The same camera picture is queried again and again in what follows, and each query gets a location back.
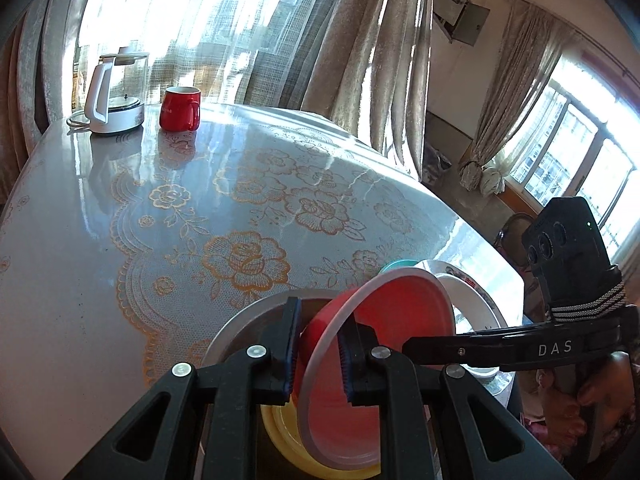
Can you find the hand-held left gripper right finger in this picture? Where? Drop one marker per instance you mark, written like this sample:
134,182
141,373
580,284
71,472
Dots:
346,360

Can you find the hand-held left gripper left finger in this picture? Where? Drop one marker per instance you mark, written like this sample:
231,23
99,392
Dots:
292,355

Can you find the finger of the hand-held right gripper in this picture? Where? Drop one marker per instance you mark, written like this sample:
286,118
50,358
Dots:
510,350

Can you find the large white plate red print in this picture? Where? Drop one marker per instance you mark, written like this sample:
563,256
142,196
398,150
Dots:
482,292

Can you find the stainless steel bowl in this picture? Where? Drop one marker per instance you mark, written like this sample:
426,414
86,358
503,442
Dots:
240,317

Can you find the red plastic bowl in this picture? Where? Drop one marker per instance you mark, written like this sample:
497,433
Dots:
400,305

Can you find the yellow plastic bowl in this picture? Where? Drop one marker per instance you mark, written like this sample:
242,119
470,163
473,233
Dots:
280,435

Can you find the person's right hand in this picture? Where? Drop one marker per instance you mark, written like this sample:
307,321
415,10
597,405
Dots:
562,410

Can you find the side window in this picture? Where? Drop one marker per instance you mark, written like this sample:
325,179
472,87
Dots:
575,145

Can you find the teal plate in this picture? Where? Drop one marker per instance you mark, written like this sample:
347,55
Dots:
397,265

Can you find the lace tablecloth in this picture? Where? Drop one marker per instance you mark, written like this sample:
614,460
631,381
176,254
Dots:
240,220

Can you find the dark bundle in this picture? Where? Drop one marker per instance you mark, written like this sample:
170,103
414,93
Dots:
435,165

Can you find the beige velvet curtain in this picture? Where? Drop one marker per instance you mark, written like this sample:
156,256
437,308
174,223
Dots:
520,90
35,70
370,60

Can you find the red mug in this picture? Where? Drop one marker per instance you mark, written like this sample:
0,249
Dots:
177,110

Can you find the glass electric kettle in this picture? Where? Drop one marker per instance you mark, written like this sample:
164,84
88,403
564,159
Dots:
117,105

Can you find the sheer window curtain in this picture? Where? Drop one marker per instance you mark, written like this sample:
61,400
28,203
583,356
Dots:
210,25

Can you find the wall electrical box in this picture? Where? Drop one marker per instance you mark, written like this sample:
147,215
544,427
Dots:
462,7

